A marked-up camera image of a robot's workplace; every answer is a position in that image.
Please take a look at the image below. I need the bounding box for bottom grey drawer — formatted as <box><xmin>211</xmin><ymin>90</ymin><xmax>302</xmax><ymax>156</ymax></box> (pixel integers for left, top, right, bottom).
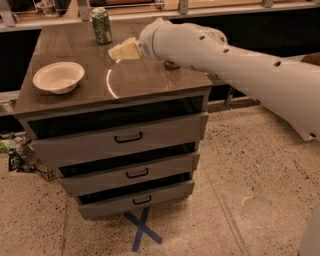
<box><xmin>79</xmin><ymin>180</ymin><xmax>194</xmax><ymax>220</ymax></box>

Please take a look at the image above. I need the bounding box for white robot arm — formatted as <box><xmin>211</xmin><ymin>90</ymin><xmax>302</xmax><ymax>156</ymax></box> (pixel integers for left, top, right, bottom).
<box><xmin>109</xmin><ymin>19</ymin><xmax>320</xmax><ymax>256</ymax></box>

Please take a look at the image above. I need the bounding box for middle grey drawer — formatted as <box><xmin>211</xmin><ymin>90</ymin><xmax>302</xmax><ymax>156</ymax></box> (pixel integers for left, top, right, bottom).
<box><xmin>61</xmin><ymin>151</ymin><xmax>200</xmax><ymax>197</ymax></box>

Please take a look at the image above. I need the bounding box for top grey drawer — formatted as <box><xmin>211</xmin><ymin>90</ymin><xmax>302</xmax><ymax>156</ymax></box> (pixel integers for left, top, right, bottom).
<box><xmin>32</xmin><ymin>112</ymin><xmax>208</xmax><ymax>168</ymax></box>

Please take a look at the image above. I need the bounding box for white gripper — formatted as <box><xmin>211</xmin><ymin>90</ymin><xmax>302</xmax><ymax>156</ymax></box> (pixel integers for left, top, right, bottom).
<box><xmin>108</xmin><ymin>18</ymin><xmax>172</xmax><ymax>60</ymax></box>

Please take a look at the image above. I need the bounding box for green soda can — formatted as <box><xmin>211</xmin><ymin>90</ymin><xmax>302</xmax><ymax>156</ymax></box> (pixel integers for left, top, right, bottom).
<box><xmin>91</xmin><ymin>7</ymin><xmax>112</xmax><ymax>44</ymax></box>

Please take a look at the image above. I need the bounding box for grey drawer cabinet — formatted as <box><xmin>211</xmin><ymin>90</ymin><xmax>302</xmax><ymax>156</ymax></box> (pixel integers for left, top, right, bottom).
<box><xmin>14</xmin><ymin>23</ymin><xmax>211</xmax><ymax>206</ymax></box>

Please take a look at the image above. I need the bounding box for wire basket with clutter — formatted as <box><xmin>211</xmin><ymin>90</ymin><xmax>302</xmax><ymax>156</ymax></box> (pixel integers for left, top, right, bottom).
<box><xmin>0</xmin><ymin>132</ymin><xmax>58</xmax><ymax>182</ymax></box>

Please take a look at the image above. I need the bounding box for grey drawer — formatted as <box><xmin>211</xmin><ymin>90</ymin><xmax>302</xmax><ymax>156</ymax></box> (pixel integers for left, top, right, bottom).
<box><xmin>61</xmin><ymin>151</ymin><xmax>200</xmax><ymax>197</ymax></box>
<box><xmin>79</xmin><ymin>180</ymin><xmax>194</xmax><ymax>220</ymax></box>
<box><xmin>32</xmin><ymin>112</ymin><xmax>208</xmax><ymax>168</ymax></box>

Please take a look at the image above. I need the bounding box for white bowl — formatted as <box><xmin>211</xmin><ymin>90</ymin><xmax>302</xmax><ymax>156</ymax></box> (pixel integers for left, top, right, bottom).
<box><xmin>33</xmin><ymin>62</ymin><xmax>85</xmax><ymax>94</ymax></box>

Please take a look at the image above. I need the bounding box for orange soda can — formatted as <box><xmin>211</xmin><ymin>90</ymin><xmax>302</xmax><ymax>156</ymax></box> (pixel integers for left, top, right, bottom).
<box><xmin>165</xmin><ymin>60</ymin><xmax>180</xmax><ymax>70</ymax></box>

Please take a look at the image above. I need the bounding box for blue tape cross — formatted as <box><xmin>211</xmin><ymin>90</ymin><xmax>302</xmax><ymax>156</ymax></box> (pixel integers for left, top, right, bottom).
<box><xmin>123</xmin><ymin>207</ymin><xmax>163</xmax><ymax>252</ymax></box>

